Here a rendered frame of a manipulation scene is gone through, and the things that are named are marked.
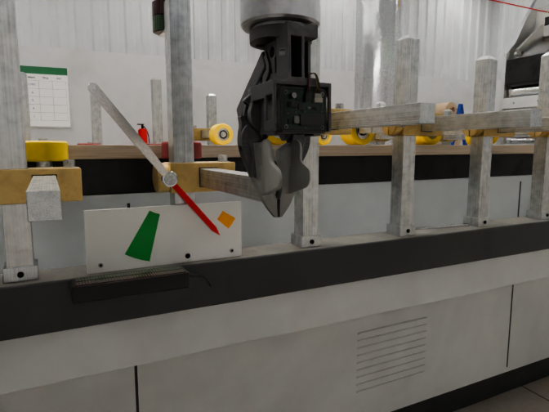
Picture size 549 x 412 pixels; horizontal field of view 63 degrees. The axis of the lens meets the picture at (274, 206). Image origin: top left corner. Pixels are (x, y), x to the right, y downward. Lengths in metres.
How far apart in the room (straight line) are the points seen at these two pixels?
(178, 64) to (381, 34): 4.17
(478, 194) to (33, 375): 1.01
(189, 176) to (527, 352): 1.50
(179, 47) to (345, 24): 8.97
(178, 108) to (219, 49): 7.70
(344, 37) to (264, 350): 8.77
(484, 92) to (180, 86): 0.74
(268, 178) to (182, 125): 0.29
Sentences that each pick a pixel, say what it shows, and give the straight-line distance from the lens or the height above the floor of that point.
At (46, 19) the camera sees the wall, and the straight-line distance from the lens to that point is 8.17.
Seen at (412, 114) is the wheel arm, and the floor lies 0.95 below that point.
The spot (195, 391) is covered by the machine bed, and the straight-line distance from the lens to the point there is 1.15.
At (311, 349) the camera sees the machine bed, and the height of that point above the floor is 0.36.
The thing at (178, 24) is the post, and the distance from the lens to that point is 0.79.
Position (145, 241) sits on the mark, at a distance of 0.76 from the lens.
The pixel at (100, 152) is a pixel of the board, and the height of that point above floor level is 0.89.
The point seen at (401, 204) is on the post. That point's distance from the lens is 1.02.
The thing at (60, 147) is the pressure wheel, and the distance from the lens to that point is 0.87.
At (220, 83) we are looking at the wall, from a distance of 8.36.
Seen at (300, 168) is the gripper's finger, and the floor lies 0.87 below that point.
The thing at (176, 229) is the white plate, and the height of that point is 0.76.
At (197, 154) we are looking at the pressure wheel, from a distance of 0.91.
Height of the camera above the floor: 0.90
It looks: 8 degrees down
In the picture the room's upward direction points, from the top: straight up
